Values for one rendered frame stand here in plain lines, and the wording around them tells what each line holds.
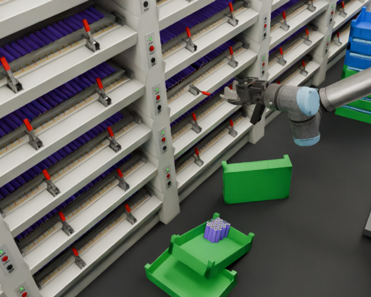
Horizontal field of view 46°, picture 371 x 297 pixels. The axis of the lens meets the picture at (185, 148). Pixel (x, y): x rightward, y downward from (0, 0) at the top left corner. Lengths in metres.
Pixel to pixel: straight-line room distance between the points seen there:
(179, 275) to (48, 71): 0.97
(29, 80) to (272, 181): 1.18
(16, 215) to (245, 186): 1.01
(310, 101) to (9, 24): 0.91
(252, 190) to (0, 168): 1.14
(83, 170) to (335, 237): 1.09
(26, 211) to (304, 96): 0.94
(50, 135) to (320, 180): 1.34
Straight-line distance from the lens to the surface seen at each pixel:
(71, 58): 1.33
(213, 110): 2.01
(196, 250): 1.81
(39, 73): 1.28
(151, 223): 1.98
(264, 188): 2.03
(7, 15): 1.18
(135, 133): 1.62
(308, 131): 1.54
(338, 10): 2.96
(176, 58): 1.66
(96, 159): 1.54
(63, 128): 1.39
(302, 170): 2.26
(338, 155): 2.38
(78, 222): 1.62
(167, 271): 1.85
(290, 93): 1.49
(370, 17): 2.58
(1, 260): 1.46
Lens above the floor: 1.52
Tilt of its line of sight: 40 degrees down
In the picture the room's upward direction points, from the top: 5 degrees counter-clockwise
